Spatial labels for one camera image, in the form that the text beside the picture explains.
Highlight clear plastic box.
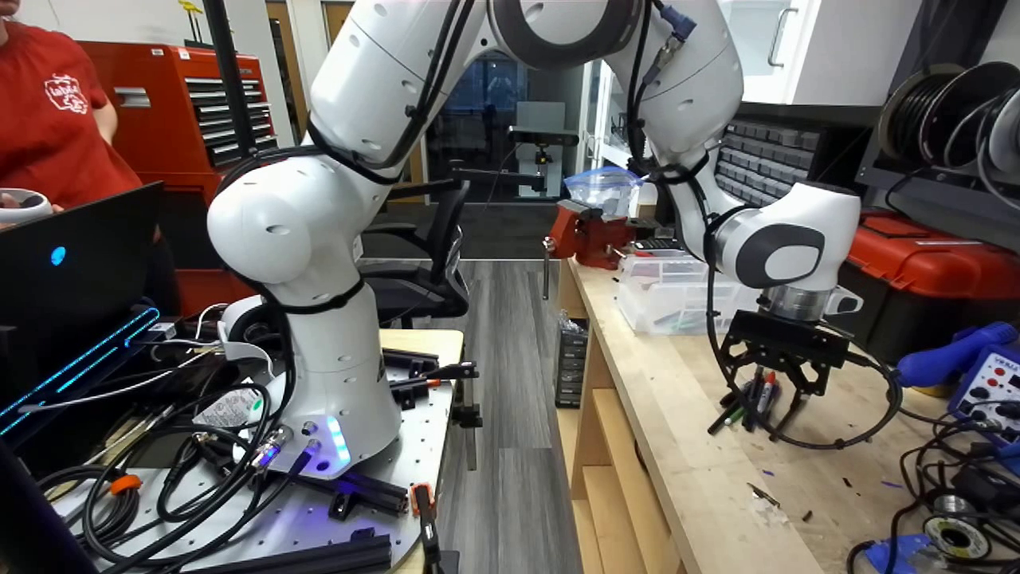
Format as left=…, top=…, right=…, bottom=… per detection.
left=612, top=247, right=747, bottom=342

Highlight black cable bundle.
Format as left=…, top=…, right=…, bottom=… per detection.
left=845, top=383, right=1020, bottom=574

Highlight black cable spools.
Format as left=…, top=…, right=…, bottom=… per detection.
left=877, top=57, right=1020, bottom=184

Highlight red lidded black toolbox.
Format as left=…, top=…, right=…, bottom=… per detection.
left=839, top=206, right=1020, bottom=363

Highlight small parts drawer organizer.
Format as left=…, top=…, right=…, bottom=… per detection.
left=714, top=113, right=830, bottom=211

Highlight red bench vise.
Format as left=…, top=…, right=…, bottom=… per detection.
left=544, top=202, right=637, bottom=272

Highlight round metal part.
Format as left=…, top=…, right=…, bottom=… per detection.
left=917, top=489, right=997, bottom=562

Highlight black stand pole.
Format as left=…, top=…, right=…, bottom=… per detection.
left=200, top=0, right=263, bottom=166

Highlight white VR controller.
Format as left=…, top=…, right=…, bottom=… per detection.
left=0, top=184, right=57, bottom=228

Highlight red capped marker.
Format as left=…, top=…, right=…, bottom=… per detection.
left=755, top=374, right=785, bottom=430

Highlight black tool hanging on bench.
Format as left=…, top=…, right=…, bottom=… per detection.
left=551, top=317, right=591, bottom=412

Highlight red tool chest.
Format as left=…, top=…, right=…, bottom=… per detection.
left=78, top=41, right=281, bottom=322

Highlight white cabinet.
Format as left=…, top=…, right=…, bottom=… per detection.
left=721, top=0, right=928, bottom=107

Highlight blue soldering station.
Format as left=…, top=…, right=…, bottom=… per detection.
left=890, top=318, right=1020, bottom=441

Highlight black office chair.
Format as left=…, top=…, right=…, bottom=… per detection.
left=361, top=172, right=478, bottom=329

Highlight black laptop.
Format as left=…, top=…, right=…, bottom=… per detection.
left=0, top=180, right=168, bottom=336

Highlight person in red shirt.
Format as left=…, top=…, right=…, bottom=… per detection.
left=0, top=16, right=148, bottom=213

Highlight blue marker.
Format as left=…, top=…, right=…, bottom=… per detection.
left=744, top=374, right=769, bottom=435

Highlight black case with blue edges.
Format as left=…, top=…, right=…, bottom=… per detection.
left=0, top=302, right=166, bottom=441

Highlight clear plastic bag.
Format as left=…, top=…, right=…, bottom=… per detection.
left=560, top=163, right=653, bottom=224

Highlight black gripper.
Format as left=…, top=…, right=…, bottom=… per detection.
left=721, top=308, right=854, bottom=414

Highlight grey robot mounting plate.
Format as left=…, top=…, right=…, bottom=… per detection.
left=50, top=329, right=471, bottom=574

